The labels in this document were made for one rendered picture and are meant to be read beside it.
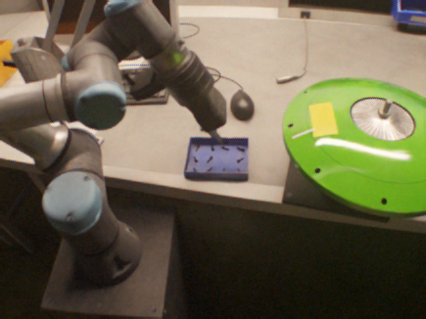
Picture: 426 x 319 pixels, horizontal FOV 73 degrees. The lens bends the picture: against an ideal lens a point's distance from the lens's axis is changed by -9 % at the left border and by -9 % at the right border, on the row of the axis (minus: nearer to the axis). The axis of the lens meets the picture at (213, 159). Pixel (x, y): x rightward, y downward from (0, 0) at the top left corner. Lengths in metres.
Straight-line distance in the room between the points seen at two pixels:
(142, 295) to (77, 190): 0.23
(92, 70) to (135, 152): 0.35
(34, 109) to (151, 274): 0.37
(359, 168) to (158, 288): 0.40
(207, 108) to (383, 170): 0.29
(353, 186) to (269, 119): 0.36
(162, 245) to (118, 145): 0.26
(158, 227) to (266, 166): 0.26
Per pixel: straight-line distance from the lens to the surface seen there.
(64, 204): 0.50
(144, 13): 0.47
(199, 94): 0.51
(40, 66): 0.63
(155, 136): 0.74
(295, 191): 0.61
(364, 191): 0.45
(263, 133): 0.72
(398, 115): 0.55
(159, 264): 0.63
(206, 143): 0.70
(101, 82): 0.38
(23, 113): 0.41
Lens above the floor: 1.41
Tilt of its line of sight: 48 degrees down
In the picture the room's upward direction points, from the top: 6 degrees counter-clockwise
